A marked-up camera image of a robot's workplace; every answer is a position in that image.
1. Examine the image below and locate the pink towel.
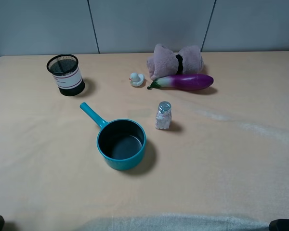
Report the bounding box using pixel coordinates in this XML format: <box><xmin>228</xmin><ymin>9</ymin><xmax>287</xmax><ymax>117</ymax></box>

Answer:
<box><xmin>147</xmin><ymin>44</ymin><xmax>204</xmax><ymax>80</ymax></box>

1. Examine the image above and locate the glass shaker with silver lid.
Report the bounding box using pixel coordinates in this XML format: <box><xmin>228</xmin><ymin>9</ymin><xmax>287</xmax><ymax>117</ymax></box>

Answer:
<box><xmin>155</xmin><ymin>101</ymin><xmax>172</xmax><ymax>130</ymax></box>

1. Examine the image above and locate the teal saucepan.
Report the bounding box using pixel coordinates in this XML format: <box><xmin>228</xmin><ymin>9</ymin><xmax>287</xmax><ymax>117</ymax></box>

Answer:
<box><xmin>79</xmin><ymin>103</ymin><xmax>147</xmax><ymax>171</ymax></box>

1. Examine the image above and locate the white rubber duck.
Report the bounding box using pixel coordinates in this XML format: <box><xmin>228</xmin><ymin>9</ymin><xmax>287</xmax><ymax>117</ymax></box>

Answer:
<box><xmin>129</xmin><ymin>73</ymin><xmax>145</xmax><ymax>87</ymax></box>

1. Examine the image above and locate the purple toy eggplant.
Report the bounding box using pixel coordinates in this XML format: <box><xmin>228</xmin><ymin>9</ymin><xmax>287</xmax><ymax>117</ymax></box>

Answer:
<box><xmin>147</xmin><ymin>74</ymin><xmax>214</xmax><ymax>91</ymax></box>

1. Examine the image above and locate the black mesh pen holder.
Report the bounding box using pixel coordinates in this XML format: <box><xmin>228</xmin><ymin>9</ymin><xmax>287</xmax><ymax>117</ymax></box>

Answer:
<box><xmin>46</xmin><ymin>54</ymin><xmax>85</xmax><ymax>96</ymax></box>

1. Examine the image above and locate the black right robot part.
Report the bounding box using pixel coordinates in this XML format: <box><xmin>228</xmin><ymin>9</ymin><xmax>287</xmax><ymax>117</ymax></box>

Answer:
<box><xmin>269</xmin><ymin>219</ymin><xmax>289</xmax><ymax>231</ymax></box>

